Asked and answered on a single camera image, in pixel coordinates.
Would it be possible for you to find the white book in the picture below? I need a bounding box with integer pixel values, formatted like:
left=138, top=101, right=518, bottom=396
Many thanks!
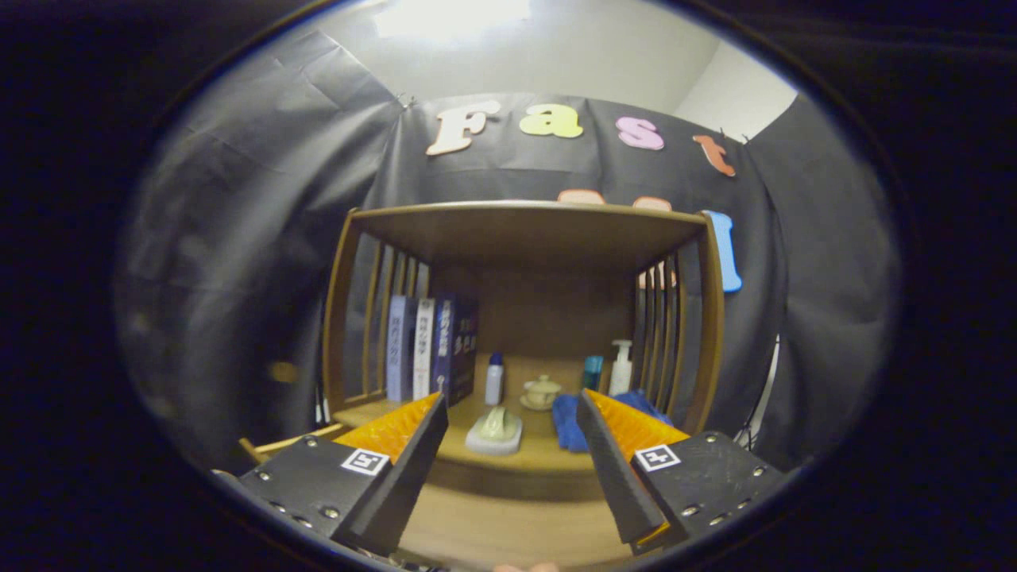
left=412, top=298, right=437, bottom=401

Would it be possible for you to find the white stand pole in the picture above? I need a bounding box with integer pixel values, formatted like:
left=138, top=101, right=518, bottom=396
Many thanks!
left=743, top=334, right=781, bottom=442

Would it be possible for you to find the white dish with green soap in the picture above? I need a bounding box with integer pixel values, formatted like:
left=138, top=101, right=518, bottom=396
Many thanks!
left=465, top=406, right=524, bottom=457

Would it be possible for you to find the dark blue book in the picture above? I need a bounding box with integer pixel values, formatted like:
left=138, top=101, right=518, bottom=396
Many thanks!
left=431, top=294, right=480, bottom=406

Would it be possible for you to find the wooden drawer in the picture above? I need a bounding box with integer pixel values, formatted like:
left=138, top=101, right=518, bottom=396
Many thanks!
left=238, top=423, right=636, bottom=569

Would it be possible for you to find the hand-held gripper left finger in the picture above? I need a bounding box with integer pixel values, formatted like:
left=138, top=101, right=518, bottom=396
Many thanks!
left=238, top=391, right=450, bottom=558

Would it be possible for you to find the wooden countertop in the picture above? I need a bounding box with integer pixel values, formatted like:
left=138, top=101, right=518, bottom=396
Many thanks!
left=332, top=354, right=684, bottom=477

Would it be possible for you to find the light blue book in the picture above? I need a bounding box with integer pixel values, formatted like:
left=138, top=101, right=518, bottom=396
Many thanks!
left=386, top=295, right=420, bottom=402

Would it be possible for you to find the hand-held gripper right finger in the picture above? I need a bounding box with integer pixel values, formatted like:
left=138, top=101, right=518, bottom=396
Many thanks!
left=575, top=388, right=789, bottom=557

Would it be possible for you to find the wooden cabinet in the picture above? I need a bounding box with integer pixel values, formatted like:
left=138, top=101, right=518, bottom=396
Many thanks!
left=322, top=200, right=725, bottom=503

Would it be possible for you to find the blue folded towel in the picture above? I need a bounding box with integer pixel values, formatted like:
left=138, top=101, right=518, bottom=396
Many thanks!
left=552, top=389, right=672, bottom=454

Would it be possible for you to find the beige lidded teacup with saucer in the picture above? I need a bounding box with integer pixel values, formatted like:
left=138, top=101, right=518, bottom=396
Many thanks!
left=520, top=375, right=562, bottom=412

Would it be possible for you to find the white pump bottle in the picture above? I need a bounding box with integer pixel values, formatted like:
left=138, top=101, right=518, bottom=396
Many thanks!
left=609, top=339, right=634, bottom=396

